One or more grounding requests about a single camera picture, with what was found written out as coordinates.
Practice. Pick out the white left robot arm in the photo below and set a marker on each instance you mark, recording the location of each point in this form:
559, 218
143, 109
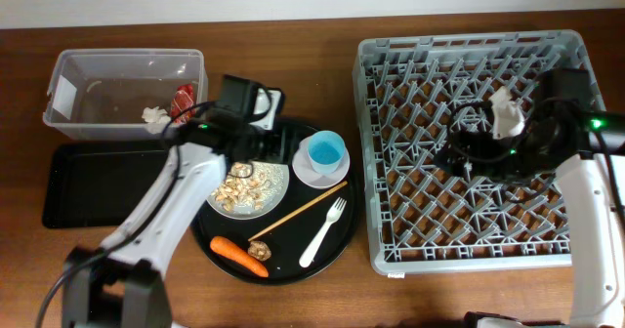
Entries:
121, 283

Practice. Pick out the round black serving tray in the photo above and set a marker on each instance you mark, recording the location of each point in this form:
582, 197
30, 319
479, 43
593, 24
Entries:
287, 242

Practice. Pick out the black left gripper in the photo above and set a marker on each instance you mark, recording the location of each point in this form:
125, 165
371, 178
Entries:
275, 143

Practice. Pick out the red snack wrapper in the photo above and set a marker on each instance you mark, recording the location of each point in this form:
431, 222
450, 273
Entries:
183, 99

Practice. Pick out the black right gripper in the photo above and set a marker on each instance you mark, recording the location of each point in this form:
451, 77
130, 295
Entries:
483, 163

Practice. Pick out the orange carrot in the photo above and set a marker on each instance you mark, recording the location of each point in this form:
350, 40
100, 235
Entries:
227, 249

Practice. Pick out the small pink saucer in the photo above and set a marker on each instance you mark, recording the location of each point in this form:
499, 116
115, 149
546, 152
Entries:
304, 171

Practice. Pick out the grey plate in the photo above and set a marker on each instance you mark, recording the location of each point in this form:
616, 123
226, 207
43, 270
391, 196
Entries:
273, 196

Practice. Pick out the pistachio shells and rice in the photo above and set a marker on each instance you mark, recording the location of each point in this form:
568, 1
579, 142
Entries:
249, 191

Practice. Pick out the crumpled white tissue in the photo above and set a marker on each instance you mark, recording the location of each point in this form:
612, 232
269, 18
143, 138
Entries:
156, 119

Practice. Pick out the clear plastic waste bin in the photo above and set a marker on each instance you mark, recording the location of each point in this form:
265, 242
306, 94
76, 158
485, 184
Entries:
101, 94

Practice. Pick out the brown food lump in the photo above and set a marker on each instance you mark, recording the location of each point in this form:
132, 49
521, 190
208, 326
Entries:
259, 250

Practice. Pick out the blue plastic cup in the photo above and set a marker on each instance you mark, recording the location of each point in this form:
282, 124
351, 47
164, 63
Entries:
325, 150

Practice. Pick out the grey dishwasher rack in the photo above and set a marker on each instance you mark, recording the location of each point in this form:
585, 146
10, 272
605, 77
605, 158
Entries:
408, 91

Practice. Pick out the black rectangular tray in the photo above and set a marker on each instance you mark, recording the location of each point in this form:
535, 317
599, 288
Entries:
99, 183

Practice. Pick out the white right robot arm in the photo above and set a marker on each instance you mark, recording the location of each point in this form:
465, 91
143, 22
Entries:
568, 136

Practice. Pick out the wooden chopstick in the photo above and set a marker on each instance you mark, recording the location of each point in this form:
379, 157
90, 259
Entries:
299, 210

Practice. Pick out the white plastic fork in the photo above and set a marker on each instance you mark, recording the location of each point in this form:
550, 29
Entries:
332, 216

